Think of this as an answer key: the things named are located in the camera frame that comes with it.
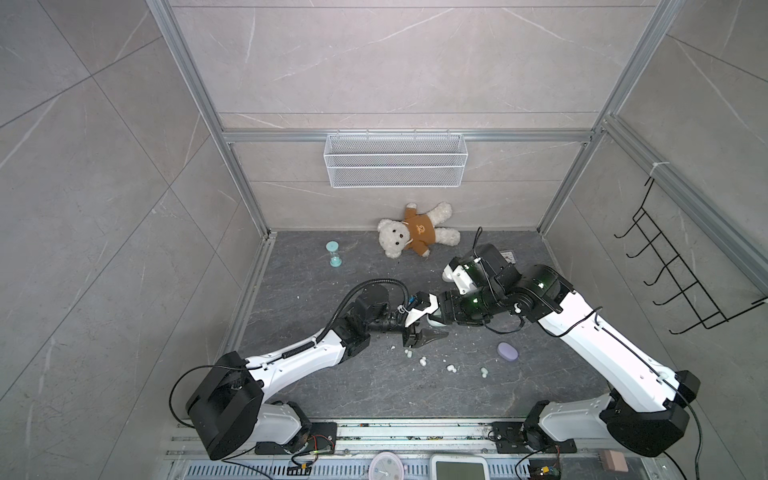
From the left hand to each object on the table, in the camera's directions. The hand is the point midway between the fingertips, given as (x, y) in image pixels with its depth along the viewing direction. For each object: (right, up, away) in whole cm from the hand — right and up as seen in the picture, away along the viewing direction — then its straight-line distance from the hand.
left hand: (443, 315), depth 69 cm
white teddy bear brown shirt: (-3, +23, +40) cm, 46 cm away
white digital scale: (+3, -34, -3) cm, 34 cm away
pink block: (+40, -34, -1) cm, 53 cm away
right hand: (-2, +1, -2) cm, 3 cm away
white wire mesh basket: (+3, +47, +31) cm, 56 cm away
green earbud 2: (+14, -19, +14) cm, 28 cm away
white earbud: (-3, -17, +16) cm, 23 cm away
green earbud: (-7, -15, +18) cm, 24 cm away
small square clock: (+32, +14, +41) cm, 54 cm away
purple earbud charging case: (+22, -14, +16) cm, 31 cm away
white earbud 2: (+5, -18, +15) cm, 24 cm away
